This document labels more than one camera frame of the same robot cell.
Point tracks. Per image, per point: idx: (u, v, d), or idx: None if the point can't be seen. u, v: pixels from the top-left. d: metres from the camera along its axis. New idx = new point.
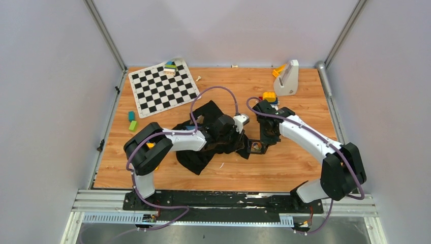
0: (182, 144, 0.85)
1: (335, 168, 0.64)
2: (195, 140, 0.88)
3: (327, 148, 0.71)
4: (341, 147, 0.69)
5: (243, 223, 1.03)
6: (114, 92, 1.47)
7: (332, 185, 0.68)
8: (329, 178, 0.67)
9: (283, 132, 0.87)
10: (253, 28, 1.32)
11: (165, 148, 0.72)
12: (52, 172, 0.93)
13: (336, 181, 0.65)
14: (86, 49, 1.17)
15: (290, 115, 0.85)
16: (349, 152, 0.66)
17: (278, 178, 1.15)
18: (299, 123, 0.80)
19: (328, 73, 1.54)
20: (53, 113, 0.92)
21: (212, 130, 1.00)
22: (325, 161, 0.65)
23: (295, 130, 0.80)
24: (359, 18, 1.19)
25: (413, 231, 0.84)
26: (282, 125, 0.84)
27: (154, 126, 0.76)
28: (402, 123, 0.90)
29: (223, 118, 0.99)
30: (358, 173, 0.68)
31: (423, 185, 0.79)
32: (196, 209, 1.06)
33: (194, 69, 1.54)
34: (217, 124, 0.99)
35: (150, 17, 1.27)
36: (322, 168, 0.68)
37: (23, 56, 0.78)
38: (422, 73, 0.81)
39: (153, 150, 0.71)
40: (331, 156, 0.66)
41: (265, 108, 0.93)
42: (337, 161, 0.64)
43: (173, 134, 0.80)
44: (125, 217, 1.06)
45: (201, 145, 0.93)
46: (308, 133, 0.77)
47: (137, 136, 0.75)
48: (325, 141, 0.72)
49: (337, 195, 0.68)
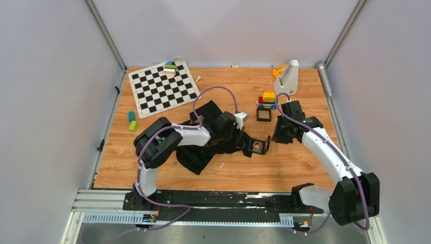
0: (189, 139, 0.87)
1: (347, 193, 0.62)
2: (201, 134, 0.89)
3: (345, 172, 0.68)
4: (362, 175, 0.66)
5: (243, 222, 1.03)
6: (114, 92, 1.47)
7: (339, 208, 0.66)
8: (338, 201, 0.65)
9: (305, 142, 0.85)
10: (253, 28, 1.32)
11: (176, 140, 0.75)
12: (52, 172, 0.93)
13: (345, 206, 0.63)
14: (86, 49, 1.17)
15: (317, 126, 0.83)
16: (368, 182, 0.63)
17: (279, 178, 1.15)
18: (325, 138, 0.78)
19: (328, 73, 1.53)
20: (53, 113, 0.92)
21: (215, 126, 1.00)
22: (339, 184, 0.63)
23: (317, 145, 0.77)
24: (359, 18, 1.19)
25: (413, 231, 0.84)
26: (307, 135, 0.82)
27: (163, 120, 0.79)
28: (402, 123, 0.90)
29: (224, 114, 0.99)
30: (370, 205, 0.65)
31: (423, 185, 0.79)
32: (196, 209, 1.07)
33: (194, 69, 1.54)
34: (219, 121, 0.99)
35: (150, 17, 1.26)
36: (334, 190, 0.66)
37: (22, 56, 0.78)
38: (422, 74, 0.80)
39: (164, 143, 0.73)
40: (347, 180, 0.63)
41: (294, 110, 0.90)
42: (351, 188, 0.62)
43: (181, 128, 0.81)
44: (125, 217, 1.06)
45: (205, 140, 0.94)
46: (330, 150, 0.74)
47: (147, 130, 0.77)
48: (346, 164, 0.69)
49: (340, 220, 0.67)
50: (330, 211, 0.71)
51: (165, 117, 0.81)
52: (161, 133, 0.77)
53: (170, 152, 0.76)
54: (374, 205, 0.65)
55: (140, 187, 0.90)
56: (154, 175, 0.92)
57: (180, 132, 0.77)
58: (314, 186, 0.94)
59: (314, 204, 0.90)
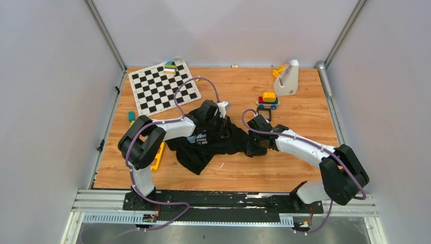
0: (174, 132, 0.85)
1: (333, 172, 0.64)
2: (185, 125, 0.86)
3: (321, 153, 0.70)
4: (335, 150, 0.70)
5: (243, 223, 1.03)
6: (114, 92, 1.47)
7: (334, 189, 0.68)
8: (330, 182, 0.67)
9: (281, 148, 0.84)
10: (253, 28, 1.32)
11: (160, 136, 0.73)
12: (52, 172, 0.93)
13: (339, 185, 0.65)
14: (86, 49, 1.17)
15: (284, 130, 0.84)
16: (345, 155, 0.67)
17: (278, 178, 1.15)
18: (293, 135, 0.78)
19: (328, 73, 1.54)
20: (53, 113, 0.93)
21: (198, 115, 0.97)
22: (322, 167, 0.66)
23: (291, 143, 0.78)
24: (358, 18, 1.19)
25: (413, 231, 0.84)
26: (278, 140, 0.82)
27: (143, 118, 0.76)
28: (401, 124, 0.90)
29: (207, 102, 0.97)
30: (358, 174, 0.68)
31: (422, 185, 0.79)
32: (196, 209, 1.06)
33: (194, 70, 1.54)
34: (203, 109, 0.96)
35: (150, 17, 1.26)
36: (321, 174, 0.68)
37: (22, 55, 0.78)
38: (422, 74, 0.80)
39: (148, 142, 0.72)
40: (328, 160, 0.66)
41: (260, 123, 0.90)
42: (334, 164, 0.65)
43: (163, 123, 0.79)
44: (125, 217, 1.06)
45: (191, 130, 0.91)
46: (303, 144, 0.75)
47: (129, 132, 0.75)
48: (319, 146, 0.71)
49: (341, 199, 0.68)
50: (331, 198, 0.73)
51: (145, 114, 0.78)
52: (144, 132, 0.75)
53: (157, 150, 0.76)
54: (361, 173, 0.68)
55: (137, 188, 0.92)
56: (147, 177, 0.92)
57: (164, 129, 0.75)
58: (306, 182, 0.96)
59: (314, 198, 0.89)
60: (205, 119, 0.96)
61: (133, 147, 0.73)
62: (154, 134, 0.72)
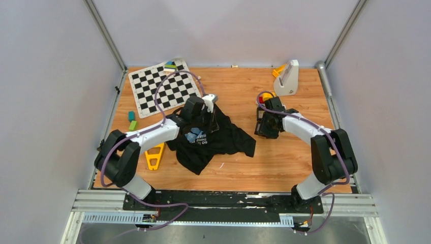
0: (156, 140, 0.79)
1: (321, 146, 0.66)
2: (167, 130, 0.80)
3: (316, 132, 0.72)
4: (332, 131, 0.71)
5: (243, 223, 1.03)
6: (114, 92, 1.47)
7: (319, 166, 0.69)
8: (317, 157, 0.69)
9: (286, 128, 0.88)
10: (253, 28, 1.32)
11: (134, 153, 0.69)
12: (52, 172, 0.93)
13: (324, 160, 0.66)
14: (86, 49, 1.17)
15: (294, 112, 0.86)
16: (339, 136, 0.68)
17: (278, 178, 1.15)
18: (299, 116, 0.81)
19: (328, 73, 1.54)
20: (53, 113, 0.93)
21: (184, 114, 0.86)
22: (313, 140, 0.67)
23: (294, 122, 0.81)
24: (359, 18, 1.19)
25: (413, 231, 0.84)
26: (285, 119, 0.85)
27: (115, 134, 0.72)
28: (401, 124, 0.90)
29: (192, 97, 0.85)
30: (347, 158, 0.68)
31: (422, 185, 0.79)
32: (196, 209, 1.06)
33: (194, 70, 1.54)
34: (187, 105, 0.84)
35: (150, 18, 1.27)
36: (311, 149, 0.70)
37: (22, 55, 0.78)
38: (422, 74, 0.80)
39: (122, 160, 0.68)
40: (320, 136, 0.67)
41: (275, 104, 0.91)
42: (325, 142, 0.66)
43: (138, 135, 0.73)
44: (125, 217, 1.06)
45: (176, 133, 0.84)
46: (305, 124, 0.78)
47: (103, 150, 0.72)
48: (317, 126, 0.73)
49: (324, 178, 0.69)
50: (316, 177, 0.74)
51: (118, 129, 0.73)
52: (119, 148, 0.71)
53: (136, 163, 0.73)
54: (350, 158, 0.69)
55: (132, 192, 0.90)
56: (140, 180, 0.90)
57: (137, 144, 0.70)
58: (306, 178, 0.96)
59: (310, 192, 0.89)
60: (191, 118, 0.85)
61: (109, 165, 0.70)
62: (126, 152, 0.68)
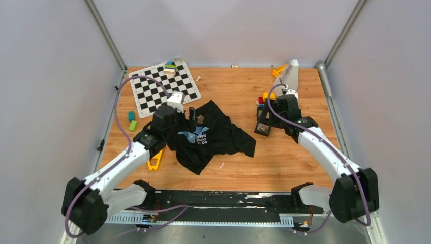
0: (123, 173, 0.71)
1: (346, 189, 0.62)
2: (134, 160, 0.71)
3: (343, 169, 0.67)
4: (359, 170, 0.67)
5: (243, 223, 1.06)
6: (114, 92, 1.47)
7: (339, 206, 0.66)
8: (338, 197, 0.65)
9: (301, 142, 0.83)
10: (253, 28, 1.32)
11: (96, 203, 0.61)
12: (52, 172, 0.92)
13: (346, 203, 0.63)
14: (85, 49, 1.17)
15: (313, 126, 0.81)
16: (368, 179, 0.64)
17: (279, 178, 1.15)
18: (320, 136, 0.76)
19: (328, 73, 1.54)
20: (54, 113, 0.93)
21: (154, 129, 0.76)
22: (339, 182, 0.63)
23: (315, 144, 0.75)
24: (359, 18, 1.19)
25: (413, 231, 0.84)
26: (303, 135, 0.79)
27: (72, 185, 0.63)
28: (401, 124, 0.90)
29: (159, 111, 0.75)
30: (370, 201, 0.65)
31: (422, 185, 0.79)
32: (196, 209, 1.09)
33: (194, 70, 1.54)
34: (155, 121, 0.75)
35: (150, 17, 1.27)
36: (333, 187, 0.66)
37: (23, 55, 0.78)
38: (422, 74, 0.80)
39: (84, 214, 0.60)
40: (347, 178, 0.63)
41: (290, 107, 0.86)
42: (351, 184, 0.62)
43: (98, 179, 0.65)
44: (125, 217, 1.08)
45: (146, 156, 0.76)
46: (327, 149, 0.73)
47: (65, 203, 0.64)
48: (344, 161, 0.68)
49: (342, 217, 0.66)
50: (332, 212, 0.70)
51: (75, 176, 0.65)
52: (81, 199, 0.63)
53: (104, 208, 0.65)
54: (374, 201, 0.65)
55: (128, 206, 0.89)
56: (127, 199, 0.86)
57: (98, 192, 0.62)
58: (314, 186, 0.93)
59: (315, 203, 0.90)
60: (162, 133, 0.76)
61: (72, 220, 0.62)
62: (86, 206, 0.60)
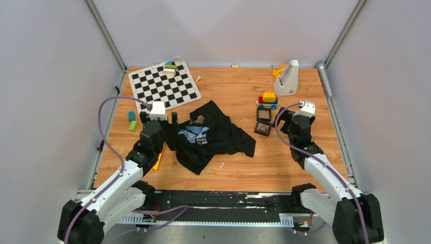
0: (117, 193, 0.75)
1: (346, 212, 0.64)
2: (128, 178, 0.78)
3: (344, 193, 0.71)
4: (361, 195, 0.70)
5: (243, 223, 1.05)
6: (114, 92, 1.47)
7: (341, 232, 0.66)
8: (340, 222, 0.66)
9: (307, 168, 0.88)
10: (253, 28, 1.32)
11: (94, 223, 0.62)
12: (52, 172, 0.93)
13: (347, 226, 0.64)
14: (86, 49, 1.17)
15: (318, 153, 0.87)
16: (368, 204, 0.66)
17: (279, 178, 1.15)
18: (324, 162, 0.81)
19: (328, 73, 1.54)
20: (54, 113, 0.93)
21: (144, 147, 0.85)
22: (339, 205, 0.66)
23: (319, 169, 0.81)
24: (358, 18, 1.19)
25: (413, 231, 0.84)
26: (308, 160, 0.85)
27: (68, 207, 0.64)
28: (401, 124, 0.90)
29: (145, 130, 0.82)
30: (373, 228, 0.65)
31: (422, 185, 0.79)
32: (196, 209, 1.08)
33: (194, 70, 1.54)
34: (143, 140, 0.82)
35: (150, 18, 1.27)
36: (335, 212, 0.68)
37: (22, 54, 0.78)
38: (422, 74, 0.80)
39: (83, 236, 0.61)
40: (347, 201, 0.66)
41: (303, 134, 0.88)
42: (351, 208, 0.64)
43: (94, 200, 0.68)
44: (125, 217, 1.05)
45: (139, 175, 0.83)
46: (330, 174, 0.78)
47: (62, 226, 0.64)
48: (345, 186, 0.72)
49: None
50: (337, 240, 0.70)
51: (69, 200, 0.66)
52: (78, 221, 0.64)
53: (101, 229, 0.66)
54: (378, 229, 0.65)
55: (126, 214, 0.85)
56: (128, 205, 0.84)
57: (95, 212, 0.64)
58: (318, 192, 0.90)
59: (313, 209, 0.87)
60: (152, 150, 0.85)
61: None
62: (84, 226, 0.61)
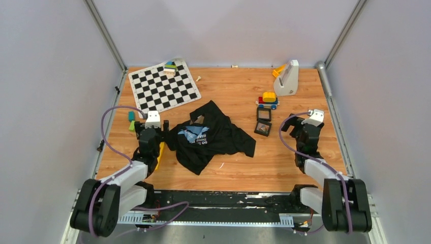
0: (129, 180, 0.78)
1: (335, 189, 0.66)
2: (137, 170, 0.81)
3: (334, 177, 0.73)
4: (349, 179, 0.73)
5: (243, 223, 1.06)
6: (114, 92, 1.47)
7: (328, 210, 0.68)
8: (327, 202, 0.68)
9: (306, 170, 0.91)
10: (253, 28, 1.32)
11: (115, 196, 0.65)
12: (52, 172, 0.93)
13: (334, 204, 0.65)
14: (86, 49, 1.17)
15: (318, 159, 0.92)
16: (355, 184, 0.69)
17: (279, 178, 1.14)
18: (320, 161, 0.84)
19: (328, 73, 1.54)
20: (53, 112, 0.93)
21: (144, 152, 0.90)
22: (327, 182, 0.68)
23: (315, 166, 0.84)
24: (358, 18, 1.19)
25: (413, 231, 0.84)
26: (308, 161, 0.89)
27: (89, 184, 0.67)
28: (401, 124, 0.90)
29: (143, 135, 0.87)
30: (360, 211, 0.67)
31: (422, 185, 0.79)
32: (196, 209, 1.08)
33: (194, 70, 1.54)
34: (143, 145, 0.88)
35: (150, 18, 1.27)
36: (324, 192, 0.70)
37: (22, 54, 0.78)
38: (421, 73, 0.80)
39: (103, 209, 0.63)
40: (334, 180, 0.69)
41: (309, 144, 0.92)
42: (339, 186, 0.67)
43: (114, 178, 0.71)
44: (125, 217, 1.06)
45: (146, 171, 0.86)
46: (325, 169, 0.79)
47: (79, 205, 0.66)
48: (335, 172, 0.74)
49: (330, 224, 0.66)
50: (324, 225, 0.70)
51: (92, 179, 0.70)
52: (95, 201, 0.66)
53: (118, 209, 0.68)
54: (364, 212, 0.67)
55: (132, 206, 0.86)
56: (134, 196, 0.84)
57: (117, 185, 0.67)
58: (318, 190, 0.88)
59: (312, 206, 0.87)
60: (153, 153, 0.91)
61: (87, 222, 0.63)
62: (106, 197, 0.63)
